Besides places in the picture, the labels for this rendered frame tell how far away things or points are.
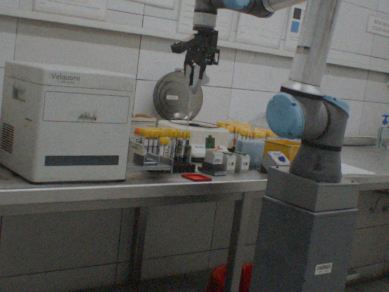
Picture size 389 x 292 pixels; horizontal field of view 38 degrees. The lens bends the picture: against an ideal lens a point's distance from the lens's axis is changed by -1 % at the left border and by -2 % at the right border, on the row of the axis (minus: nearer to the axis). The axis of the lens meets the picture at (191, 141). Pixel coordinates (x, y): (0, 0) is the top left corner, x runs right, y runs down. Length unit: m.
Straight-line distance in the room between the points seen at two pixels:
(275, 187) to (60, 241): 1.01
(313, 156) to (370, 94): 1.92
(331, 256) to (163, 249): 1.13
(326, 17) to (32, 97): 0.77
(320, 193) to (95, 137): 0.62
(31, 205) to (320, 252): 0.78
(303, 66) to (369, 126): 2.07
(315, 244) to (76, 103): 0.74
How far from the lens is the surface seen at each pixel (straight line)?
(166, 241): 2.63
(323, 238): 1.63
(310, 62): 1.51
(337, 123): 1.61
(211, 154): 1.90
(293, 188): 1.63
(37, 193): 1.48
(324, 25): 1.51
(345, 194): 1.67
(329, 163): 1.62
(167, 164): 1.75
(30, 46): 2.15
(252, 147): 2.09
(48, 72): 1.48
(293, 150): 2.13
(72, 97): 1.52
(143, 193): 1.64
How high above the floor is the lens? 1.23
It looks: 8 degrees down
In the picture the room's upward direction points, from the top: 7 degrees clockwise
